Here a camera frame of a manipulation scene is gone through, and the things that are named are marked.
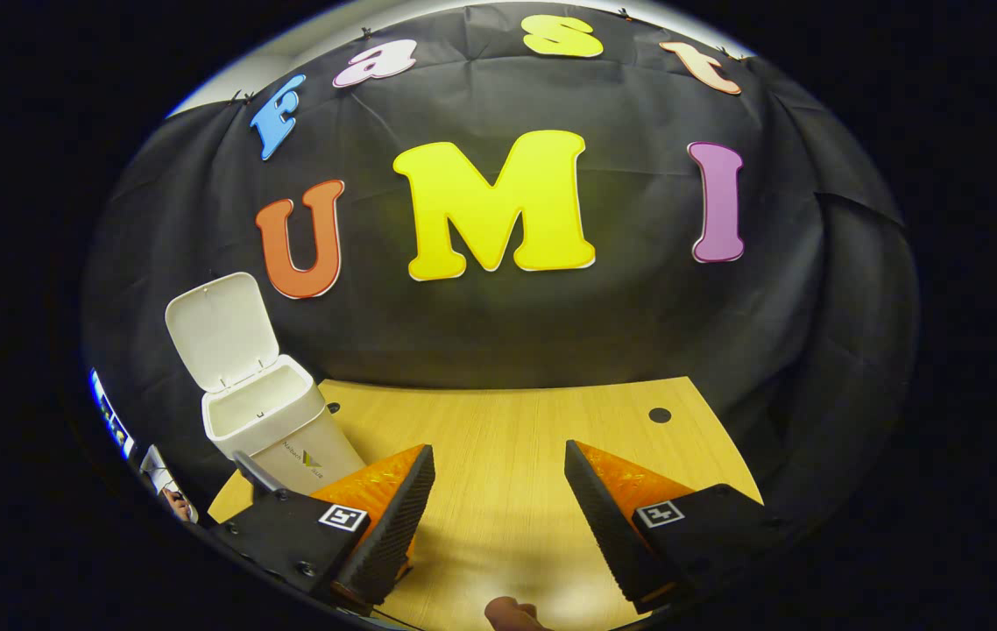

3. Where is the white desktop garbage bin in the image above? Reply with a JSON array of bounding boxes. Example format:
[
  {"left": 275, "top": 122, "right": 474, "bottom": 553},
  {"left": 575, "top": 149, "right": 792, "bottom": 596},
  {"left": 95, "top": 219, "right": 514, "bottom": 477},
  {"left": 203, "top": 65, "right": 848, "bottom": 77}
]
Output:
[{"left": 165, "top": 272, "right": 366, "bottom": 496}]

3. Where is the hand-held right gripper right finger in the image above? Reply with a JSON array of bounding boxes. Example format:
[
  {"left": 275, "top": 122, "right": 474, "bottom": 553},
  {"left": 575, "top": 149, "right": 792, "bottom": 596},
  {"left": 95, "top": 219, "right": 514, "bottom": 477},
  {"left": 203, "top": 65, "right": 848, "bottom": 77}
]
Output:
[{"left": 563, "top": 440, "right": 784, "bottom": 614}]

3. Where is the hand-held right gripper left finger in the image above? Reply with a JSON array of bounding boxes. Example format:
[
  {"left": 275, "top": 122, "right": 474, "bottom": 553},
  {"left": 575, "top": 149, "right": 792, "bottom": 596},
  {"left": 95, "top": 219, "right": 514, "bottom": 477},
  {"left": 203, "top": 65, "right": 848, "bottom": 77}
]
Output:
[{"left": 214, "top": 443, "right": 436, "bottom": 614}]

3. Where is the wooden desktop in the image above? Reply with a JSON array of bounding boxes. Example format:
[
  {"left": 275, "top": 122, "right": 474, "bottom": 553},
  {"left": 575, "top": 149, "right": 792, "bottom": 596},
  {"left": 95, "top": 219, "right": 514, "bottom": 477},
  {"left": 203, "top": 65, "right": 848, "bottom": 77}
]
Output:
[{"left": 208, "top": 377, "right": 764, "bottom": 631}]

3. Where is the computer monitor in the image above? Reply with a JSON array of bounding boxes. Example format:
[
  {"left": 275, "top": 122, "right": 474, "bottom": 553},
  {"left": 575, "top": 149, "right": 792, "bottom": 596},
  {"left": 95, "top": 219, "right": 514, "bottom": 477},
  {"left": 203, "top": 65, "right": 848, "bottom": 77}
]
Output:
[{"left": 88, "top": 368, "right": 137, "bottom": 461}]

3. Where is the white side table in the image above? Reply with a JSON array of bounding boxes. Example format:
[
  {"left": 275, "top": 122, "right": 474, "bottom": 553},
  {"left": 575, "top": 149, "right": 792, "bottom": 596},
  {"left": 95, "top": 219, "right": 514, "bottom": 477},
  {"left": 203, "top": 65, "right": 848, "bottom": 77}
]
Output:
[{"left": 139, "top": 444, "right": 182, "bottom": 499}]

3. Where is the black backdrop cloth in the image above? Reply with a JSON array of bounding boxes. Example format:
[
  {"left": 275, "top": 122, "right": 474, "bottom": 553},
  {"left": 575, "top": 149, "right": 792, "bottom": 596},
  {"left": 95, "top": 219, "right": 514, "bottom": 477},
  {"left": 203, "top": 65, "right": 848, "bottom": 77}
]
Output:
[{"left": 81, "top": 0, "right": 920, "bottom": 544}]

